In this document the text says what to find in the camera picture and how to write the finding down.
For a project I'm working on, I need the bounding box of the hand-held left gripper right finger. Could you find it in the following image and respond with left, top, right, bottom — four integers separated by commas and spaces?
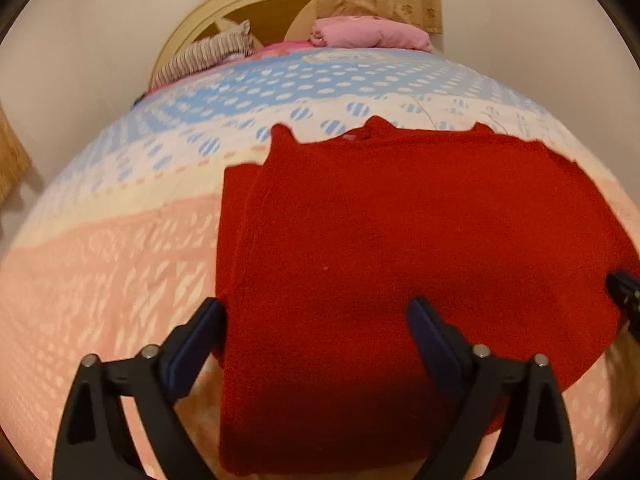
406, 296, 577, 480

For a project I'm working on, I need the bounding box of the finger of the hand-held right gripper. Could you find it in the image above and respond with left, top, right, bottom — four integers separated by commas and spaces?
606, 271, 640, 341

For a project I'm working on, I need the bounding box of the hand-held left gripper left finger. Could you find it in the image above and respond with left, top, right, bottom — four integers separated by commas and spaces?
52, 297, 227, 480

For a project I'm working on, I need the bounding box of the red knitted sweater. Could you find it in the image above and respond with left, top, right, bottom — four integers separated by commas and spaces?
215, 116, 640, 476

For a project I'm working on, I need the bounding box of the polka dot blanket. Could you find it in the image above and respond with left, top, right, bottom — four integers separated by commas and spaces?
0, 45, 640, 480

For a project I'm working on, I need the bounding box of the wooden furniture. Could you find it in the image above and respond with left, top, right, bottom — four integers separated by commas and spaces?
0, 104, 32, 202

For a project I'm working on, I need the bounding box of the striped pillow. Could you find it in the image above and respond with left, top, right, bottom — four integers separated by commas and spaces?
152, 20, 254, 86

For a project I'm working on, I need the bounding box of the pink bedsheet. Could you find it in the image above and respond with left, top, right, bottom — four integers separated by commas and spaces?
145, 40, 313, 98

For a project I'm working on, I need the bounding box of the pink pillow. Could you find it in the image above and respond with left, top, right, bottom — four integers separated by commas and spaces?
308, 16, 434, 52

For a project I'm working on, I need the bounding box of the cream wooden headboard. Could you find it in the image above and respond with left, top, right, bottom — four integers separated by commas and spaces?
150, 0, 321, 89

